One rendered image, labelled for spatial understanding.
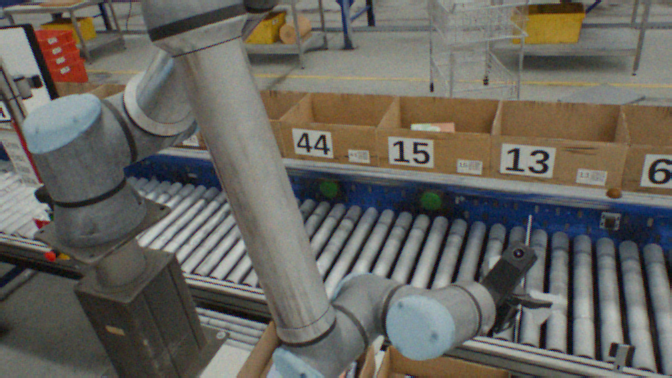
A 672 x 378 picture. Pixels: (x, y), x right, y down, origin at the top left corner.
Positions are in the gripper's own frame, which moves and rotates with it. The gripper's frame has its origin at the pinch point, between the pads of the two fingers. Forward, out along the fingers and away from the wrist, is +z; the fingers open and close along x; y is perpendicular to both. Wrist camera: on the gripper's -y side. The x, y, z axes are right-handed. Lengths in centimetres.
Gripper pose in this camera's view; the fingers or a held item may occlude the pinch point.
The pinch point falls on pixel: (532, 276)
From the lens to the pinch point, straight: 105.1
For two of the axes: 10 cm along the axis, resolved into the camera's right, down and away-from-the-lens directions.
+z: 7.3, -0.3, 6.9
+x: 6.3, 4.5, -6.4
